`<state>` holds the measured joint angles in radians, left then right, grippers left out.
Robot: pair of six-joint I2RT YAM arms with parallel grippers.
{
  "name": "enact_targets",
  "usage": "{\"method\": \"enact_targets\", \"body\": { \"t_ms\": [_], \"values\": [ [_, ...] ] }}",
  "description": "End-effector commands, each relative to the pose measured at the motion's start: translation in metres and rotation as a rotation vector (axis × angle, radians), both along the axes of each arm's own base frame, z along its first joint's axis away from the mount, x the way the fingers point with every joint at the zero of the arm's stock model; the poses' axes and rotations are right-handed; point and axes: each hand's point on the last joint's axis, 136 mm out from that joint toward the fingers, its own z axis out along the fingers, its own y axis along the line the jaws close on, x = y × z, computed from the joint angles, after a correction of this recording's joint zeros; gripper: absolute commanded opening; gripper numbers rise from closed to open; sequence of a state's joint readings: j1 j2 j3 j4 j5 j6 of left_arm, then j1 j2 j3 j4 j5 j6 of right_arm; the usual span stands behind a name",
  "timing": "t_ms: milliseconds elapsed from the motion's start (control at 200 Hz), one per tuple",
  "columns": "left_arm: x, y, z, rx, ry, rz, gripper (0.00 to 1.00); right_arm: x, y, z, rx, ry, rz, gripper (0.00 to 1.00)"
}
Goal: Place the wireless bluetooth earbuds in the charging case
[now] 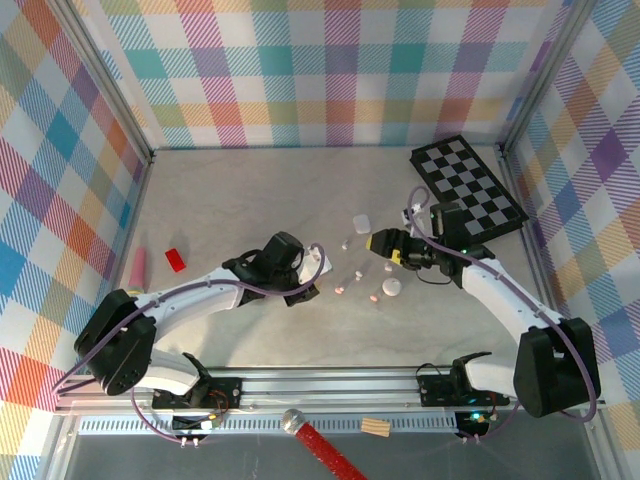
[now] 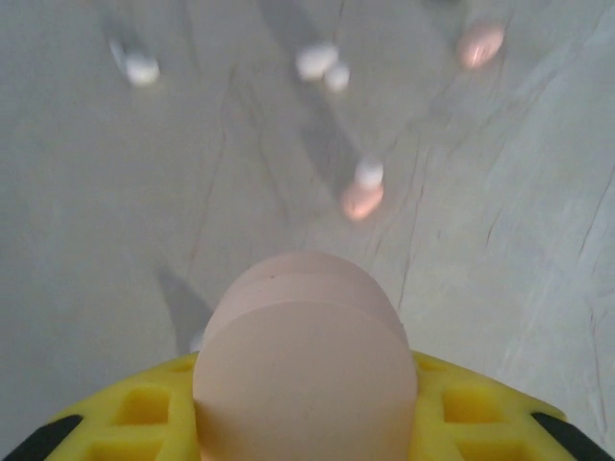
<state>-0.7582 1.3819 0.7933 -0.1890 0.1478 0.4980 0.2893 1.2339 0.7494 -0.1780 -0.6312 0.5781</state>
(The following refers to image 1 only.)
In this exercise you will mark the red glitter microphone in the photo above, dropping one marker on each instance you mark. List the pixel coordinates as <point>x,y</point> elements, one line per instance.
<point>320,445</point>

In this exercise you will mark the pink cylinder with white cap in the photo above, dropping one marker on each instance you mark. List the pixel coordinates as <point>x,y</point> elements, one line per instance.
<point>138,265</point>

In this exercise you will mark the white oval charging case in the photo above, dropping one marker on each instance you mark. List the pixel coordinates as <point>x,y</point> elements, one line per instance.
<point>392,287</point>

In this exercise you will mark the small circuit board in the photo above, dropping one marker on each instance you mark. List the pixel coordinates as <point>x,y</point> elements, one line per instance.
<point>475,417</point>
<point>207,424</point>

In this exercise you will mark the aluminium frame post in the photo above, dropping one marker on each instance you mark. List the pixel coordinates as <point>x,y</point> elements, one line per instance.
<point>106,75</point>
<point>543,75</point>

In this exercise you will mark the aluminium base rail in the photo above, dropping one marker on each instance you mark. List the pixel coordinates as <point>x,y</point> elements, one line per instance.
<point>325,387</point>

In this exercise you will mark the aluminium frame side rail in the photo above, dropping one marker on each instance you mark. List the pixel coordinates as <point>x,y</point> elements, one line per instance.
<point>534,250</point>
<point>140,200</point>

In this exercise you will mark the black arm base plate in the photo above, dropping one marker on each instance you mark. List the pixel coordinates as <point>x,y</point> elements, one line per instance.
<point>435,390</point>
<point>225,392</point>

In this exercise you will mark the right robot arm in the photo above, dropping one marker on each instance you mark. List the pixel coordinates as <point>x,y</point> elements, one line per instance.
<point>500,295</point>

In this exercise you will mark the black grey chessboard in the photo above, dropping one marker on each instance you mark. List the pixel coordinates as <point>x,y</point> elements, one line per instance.
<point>475,175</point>

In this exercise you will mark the small wooden block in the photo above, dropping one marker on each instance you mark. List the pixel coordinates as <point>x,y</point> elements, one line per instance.
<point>376,427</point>

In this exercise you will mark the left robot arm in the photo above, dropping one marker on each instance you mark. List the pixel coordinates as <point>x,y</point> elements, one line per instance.
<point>200,295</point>

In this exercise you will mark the small red block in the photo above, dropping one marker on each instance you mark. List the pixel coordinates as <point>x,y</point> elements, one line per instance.
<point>175,260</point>

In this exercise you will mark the aluminium frame bar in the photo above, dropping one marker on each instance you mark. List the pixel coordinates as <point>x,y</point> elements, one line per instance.
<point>57,450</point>
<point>600,450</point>

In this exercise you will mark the white square charging case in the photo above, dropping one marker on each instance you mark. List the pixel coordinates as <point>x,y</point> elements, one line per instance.
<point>361,223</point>

